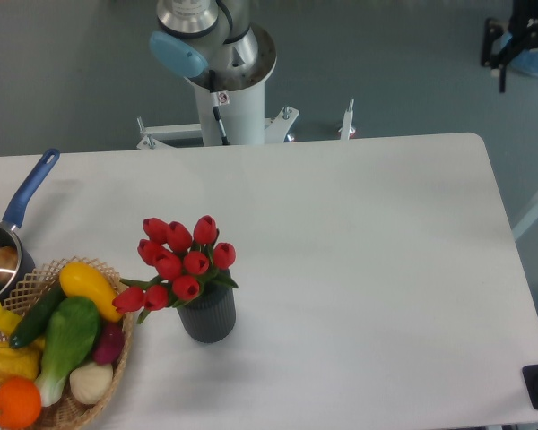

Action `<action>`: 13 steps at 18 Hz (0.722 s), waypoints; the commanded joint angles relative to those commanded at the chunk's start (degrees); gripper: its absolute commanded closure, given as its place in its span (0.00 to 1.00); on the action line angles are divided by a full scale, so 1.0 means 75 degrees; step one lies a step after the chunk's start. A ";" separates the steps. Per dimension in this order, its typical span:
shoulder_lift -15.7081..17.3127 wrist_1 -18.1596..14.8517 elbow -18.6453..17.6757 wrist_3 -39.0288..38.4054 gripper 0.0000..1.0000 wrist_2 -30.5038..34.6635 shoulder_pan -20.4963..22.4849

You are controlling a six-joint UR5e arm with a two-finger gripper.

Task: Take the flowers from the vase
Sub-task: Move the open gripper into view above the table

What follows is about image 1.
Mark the red tulip bouquet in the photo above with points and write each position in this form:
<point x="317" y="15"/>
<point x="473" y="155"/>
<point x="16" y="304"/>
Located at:
<point x="189" y="264"/>

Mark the yellow bell pepper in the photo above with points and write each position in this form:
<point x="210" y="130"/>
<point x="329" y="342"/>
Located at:
<point x="21" y="362"/>

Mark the purple red onion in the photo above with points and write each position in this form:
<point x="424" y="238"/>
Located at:
<point x="109" y="345"/>

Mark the dark green cucumber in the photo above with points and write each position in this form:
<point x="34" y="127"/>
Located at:
<point x="34" y="323"/>

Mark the orange fruit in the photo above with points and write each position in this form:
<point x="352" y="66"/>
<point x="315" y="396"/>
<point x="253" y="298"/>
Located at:
<point x="20" y="403"/>

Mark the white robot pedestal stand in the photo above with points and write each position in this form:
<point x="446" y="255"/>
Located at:
<point x="225" y="118"/>

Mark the black gripper in background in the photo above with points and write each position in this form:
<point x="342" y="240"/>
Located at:
<point x="502" y="41"/>

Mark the white garlic bulb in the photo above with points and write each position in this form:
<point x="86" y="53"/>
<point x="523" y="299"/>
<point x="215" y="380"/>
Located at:
<point x="89" y="382"/>

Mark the yellow squash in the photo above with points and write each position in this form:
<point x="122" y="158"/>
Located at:
<point x="79" y="279"/>

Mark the blue plastic container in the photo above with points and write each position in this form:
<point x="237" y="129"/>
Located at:
<point x="525" y="62"/>

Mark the yellow banana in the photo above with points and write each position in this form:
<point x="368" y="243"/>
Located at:
<point x="8" y="321"/>

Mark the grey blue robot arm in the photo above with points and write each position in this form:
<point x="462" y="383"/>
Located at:
<point x="213" y="44"/>

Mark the dark grey ribbed vase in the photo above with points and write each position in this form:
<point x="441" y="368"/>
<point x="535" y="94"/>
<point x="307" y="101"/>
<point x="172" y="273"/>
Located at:
<point x="210" y="317"/>

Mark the blue handled saucepan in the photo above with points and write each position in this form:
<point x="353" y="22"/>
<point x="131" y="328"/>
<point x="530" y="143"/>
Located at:
<point x="14" y="215"/>

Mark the green bok choy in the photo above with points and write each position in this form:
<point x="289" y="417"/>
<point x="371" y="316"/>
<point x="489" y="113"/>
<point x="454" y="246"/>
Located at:
<point x="70" y="336"/>

